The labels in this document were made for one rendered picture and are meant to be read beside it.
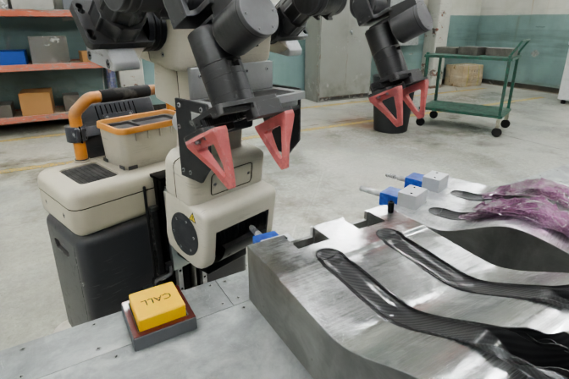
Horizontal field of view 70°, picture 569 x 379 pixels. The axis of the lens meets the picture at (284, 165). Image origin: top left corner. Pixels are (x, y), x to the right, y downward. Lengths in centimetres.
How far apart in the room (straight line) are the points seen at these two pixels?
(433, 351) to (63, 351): 43
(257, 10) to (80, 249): 80
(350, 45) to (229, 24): 611
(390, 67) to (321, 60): 546
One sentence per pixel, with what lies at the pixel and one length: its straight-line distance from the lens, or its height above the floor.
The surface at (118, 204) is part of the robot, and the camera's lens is 110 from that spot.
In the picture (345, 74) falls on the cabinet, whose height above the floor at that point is 41.
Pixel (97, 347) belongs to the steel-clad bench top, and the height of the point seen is 80.
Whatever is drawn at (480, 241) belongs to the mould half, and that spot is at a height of 86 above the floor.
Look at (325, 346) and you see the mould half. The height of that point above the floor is 86.
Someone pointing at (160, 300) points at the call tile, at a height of 84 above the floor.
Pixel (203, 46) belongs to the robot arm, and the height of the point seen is 115.
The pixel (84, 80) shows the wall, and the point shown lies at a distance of 581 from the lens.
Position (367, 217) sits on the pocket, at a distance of 69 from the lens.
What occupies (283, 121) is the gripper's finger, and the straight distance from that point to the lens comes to 55.
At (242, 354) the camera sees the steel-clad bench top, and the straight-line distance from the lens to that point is 55.
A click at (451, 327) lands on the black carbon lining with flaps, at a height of 90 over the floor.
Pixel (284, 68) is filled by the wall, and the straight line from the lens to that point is 657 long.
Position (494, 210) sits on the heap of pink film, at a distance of 73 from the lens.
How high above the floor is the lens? 118
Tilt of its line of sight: 20 degrees down
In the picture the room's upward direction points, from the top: straight up
